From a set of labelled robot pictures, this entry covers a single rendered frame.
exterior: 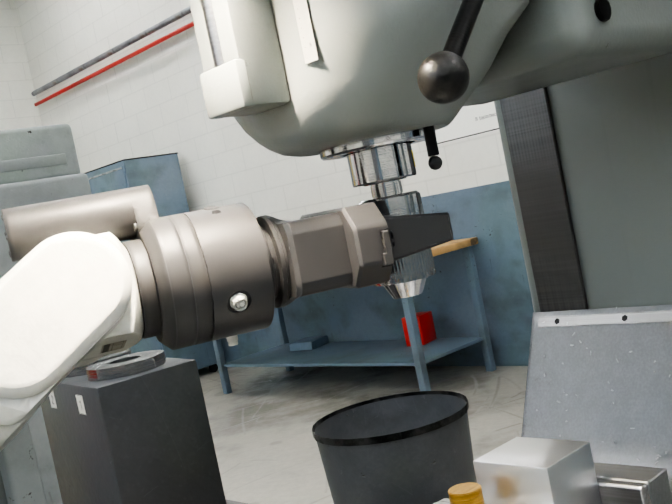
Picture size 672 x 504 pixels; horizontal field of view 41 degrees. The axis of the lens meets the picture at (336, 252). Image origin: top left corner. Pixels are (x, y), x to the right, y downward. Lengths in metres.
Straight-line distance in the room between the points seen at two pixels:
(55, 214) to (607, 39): 0.41
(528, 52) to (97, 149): 9.02
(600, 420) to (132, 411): 0.49
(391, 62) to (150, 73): 8.09
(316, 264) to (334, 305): 6.46
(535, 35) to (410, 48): 0.14
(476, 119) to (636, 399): 4.98
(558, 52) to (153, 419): 0.59
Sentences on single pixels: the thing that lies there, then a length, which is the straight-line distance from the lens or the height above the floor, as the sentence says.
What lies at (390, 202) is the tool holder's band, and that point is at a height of 1.26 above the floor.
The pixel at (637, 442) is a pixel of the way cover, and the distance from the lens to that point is 0.96.
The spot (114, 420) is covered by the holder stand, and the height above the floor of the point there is 1.09.
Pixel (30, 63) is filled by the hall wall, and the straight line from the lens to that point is 10.73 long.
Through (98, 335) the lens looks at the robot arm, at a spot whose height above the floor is 1.22.
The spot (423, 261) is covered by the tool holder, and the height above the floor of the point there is 1.22.
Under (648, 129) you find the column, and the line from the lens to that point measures 0.95.
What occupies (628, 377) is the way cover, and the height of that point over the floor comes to 1.04.
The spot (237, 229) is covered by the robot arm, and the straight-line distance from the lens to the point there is 0.58.
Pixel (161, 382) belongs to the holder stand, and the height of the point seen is 1.12.
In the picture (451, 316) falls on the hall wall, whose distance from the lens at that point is 6.25.
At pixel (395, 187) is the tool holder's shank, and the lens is 0.65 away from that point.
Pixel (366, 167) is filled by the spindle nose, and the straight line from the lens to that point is 0.63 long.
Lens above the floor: 1.27
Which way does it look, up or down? 3 degrees down
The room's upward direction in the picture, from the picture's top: 12 degrees counter-clockwise
